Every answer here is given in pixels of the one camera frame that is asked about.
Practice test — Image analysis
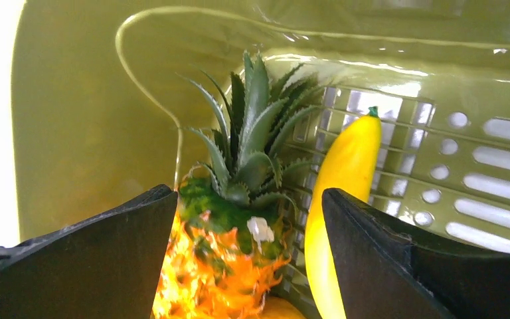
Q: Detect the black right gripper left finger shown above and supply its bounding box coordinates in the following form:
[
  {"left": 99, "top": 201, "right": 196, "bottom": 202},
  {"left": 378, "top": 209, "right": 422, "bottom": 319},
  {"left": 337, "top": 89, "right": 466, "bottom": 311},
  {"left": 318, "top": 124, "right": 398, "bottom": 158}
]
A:
[{"left": 0, "top": 185, "right": 177, "bottom": 318}]

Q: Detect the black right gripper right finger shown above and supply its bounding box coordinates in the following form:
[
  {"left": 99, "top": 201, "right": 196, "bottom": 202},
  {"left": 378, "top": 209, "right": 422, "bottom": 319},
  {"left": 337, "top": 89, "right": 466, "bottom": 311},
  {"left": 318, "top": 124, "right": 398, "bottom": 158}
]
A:
[{"left": 322, "top": 188, "right": 510, "bottom": 318}]

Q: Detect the orange toy pineapple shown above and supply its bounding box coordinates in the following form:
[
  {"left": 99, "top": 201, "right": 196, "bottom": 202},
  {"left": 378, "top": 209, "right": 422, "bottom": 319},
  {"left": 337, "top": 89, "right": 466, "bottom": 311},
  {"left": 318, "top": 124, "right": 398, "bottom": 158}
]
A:
[{"left": 151, "top": 53, "right": 324, "bottom": 318}]

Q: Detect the olive green plastic basket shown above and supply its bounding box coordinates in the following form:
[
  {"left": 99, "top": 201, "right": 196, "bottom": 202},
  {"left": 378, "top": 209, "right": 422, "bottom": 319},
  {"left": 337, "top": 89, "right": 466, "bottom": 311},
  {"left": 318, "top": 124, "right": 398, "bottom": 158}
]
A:
[{"left": 11, "top": 0, "right": 510, "bottom": 319}]

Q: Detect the yellow toy banana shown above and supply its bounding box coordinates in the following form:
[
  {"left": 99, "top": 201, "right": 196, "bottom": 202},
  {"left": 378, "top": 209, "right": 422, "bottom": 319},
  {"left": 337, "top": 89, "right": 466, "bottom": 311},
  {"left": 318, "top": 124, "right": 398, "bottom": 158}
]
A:
[{"left": 304, "top": 106, "right": 381, "bottom": 319}]

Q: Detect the small orange toy fruit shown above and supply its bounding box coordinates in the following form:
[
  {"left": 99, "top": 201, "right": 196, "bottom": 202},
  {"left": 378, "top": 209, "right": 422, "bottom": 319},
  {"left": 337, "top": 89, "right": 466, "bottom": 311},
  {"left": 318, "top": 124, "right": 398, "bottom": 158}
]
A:
[{"left": 253, "top": 296, "right": 305, "bottom": 319}]

